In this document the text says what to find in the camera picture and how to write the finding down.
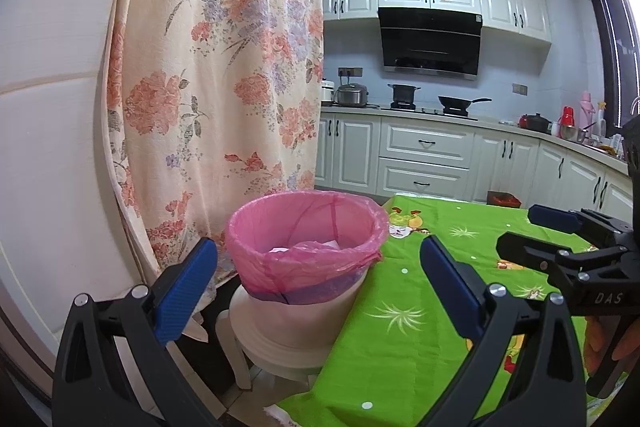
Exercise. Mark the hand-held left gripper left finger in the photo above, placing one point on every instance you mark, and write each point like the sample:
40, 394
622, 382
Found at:
185, 292

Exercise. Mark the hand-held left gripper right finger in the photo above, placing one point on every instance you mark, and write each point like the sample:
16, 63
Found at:
447, 287

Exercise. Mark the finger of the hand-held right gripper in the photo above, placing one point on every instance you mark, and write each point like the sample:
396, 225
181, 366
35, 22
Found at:
535, 252
552, 217

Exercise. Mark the white bin with pink bag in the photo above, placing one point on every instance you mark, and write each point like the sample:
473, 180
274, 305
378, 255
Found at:
260, 217

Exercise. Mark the white foam piece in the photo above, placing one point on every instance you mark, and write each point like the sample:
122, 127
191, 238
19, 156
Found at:
327, 244

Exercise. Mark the person's right hand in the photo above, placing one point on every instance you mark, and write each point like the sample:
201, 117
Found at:
592, 342

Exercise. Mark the green printed tablecloth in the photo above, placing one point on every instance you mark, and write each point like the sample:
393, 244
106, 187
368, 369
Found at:
415, 307

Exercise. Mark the red floor bin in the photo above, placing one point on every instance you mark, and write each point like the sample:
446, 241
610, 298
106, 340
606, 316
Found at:
503, 199

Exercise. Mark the steel bowl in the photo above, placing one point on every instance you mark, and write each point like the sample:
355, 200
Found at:
573, 133

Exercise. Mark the dark red casserole pot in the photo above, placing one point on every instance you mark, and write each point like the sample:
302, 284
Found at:
534, 122

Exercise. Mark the red kettle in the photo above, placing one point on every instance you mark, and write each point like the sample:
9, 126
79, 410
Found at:
567, 117

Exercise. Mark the yellow spray bottle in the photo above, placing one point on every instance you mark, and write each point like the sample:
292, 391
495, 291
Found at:
601, 122

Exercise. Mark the grey kitchen countertop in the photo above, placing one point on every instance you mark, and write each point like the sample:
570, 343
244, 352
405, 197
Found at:
495, 123

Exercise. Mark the pink thermos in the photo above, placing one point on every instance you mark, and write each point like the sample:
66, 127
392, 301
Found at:
586, 112

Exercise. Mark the white plastic stool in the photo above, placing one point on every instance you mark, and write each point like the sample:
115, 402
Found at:
280, 357

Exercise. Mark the white lower cabinets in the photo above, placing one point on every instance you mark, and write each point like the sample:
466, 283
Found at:
425, 142

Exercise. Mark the black wok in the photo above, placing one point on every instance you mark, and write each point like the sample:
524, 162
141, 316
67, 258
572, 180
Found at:
456, 103

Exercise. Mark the black gas stove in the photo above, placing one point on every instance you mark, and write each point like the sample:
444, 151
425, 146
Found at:
430, 110

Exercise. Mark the dark framed window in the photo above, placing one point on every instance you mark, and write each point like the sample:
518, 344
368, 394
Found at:
615, 47

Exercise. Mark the black cooking pot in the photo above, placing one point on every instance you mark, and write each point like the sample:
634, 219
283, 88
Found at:
404, 94

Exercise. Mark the floral curtain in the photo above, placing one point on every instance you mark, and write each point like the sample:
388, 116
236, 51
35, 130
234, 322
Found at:
210, 82

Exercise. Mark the black range hood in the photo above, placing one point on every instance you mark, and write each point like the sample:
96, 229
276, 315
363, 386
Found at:
430, 42

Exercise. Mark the silver rice cooker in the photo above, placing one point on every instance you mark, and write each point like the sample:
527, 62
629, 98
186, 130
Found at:
351, 96

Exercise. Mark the white electric cooker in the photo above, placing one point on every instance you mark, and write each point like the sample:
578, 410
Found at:
327, 93

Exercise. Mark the wall socket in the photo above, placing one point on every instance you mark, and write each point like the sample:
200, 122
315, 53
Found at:
520, 89
350, 72

